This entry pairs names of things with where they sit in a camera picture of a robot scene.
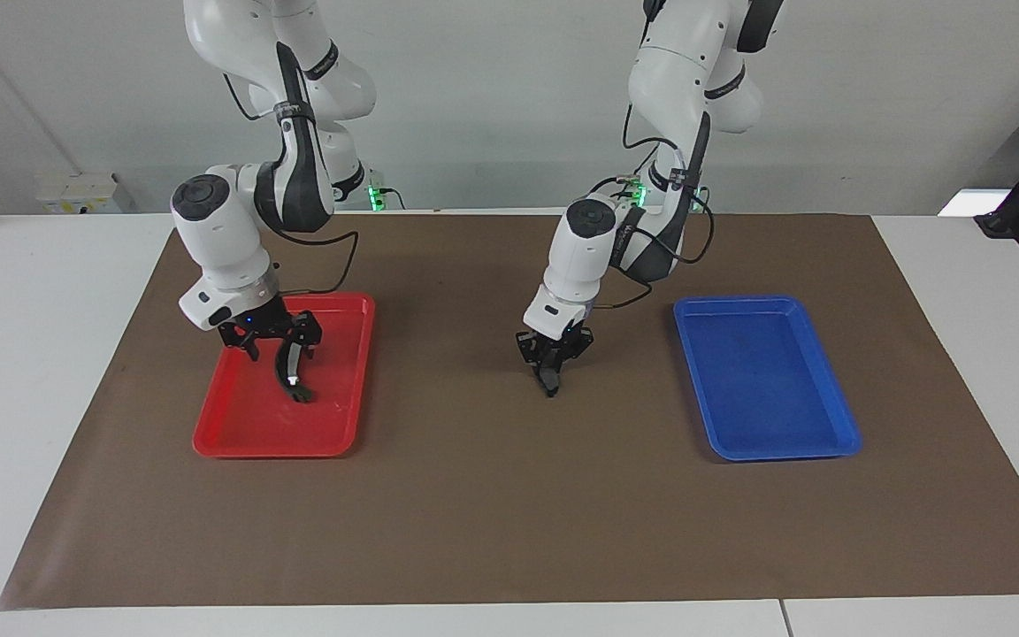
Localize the curved metal brake shoe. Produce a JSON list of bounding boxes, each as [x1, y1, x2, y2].
[[272, 340, 318, 406]]

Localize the red plastic tray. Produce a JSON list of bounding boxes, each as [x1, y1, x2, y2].
[[191, 292, 377, 460]]

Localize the brown table mat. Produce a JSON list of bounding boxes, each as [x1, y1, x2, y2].
[[0, 212, 1019, 612]]

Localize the blue plastic tray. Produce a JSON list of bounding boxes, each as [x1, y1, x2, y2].
[[672, 295, 863, 464]]

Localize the white flat panel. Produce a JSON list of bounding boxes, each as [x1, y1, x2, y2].
[[938, 188, 1015, 219]]

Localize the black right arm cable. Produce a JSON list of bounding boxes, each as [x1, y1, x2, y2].
[[275, 229, 361, 298]]

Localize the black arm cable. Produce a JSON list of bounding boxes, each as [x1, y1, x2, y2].
[[275, 229, 361, 298], [593, 104, 716, 311]]

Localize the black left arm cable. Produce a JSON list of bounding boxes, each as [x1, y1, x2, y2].
[[593, 104, 716, 311]]

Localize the white wall socket box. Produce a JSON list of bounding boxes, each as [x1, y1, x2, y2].
[[34, 172, 123, 215]]

